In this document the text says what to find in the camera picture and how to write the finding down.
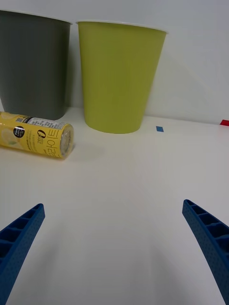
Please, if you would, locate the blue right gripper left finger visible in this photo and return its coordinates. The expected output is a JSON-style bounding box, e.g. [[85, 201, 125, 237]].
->
[[0, 203, 46, 305]]

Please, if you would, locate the grey plastic waste bin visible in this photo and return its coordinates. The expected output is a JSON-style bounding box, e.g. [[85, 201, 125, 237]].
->
[[0, 9, 73, 121]]

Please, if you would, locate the yellow-green plastic waste bin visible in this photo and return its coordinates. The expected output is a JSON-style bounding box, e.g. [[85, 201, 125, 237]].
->
[[75, 20, 169, 134]]

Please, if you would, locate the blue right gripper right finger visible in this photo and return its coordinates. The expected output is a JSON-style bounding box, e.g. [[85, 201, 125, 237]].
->
[[182, 199, 229, 305]]

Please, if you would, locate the yellow bottle with black cap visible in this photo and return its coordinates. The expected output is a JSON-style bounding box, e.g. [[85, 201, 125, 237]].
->
[[0, 111, 75, 159]]

